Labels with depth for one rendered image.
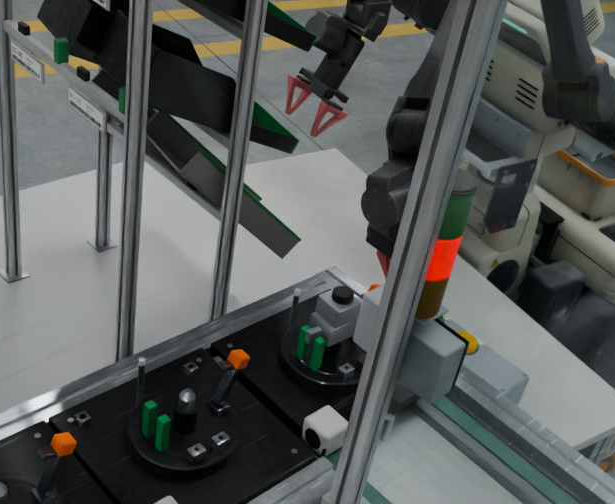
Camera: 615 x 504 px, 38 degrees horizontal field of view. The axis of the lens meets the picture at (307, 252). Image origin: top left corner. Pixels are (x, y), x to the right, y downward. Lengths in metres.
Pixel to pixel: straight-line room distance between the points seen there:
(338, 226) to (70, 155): 1.98
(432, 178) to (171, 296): 0.80
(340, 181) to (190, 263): 0.46
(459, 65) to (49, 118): 3.17
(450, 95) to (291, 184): 1.11
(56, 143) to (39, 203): 1.93
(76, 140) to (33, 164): 0.25
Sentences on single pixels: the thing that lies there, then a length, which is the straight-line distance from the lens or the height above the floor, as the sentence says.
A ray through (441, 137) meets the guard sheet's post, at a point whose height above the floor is 1.47.
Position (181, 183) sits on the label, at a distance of 1.36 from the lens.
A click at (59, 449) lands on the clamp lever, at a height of 1.07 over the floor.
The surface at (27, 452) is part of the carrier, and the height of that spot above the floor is 0.97.
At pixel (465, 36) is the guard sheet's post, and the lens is 0.78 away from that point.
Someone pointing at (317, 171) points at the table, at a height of 0.86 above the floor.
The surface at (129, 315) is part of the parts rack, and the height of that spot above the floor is 1.01.
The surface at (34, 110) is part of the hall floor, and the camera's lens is 3.91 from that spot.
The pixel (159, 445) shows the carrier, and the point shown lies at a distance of 1.11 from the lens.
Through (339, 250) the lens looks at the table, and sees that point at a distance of 1.71.
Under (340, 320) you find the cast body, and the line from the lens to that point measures 1.21.
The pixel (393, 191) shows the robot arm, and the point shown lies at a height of 1.26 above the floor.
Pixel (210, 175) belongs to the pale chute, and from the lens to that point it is 1.26.
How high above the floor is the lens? 1.83
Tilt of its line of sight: 35 degrees down
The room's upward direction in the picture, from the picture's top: 11 degrees clockwise
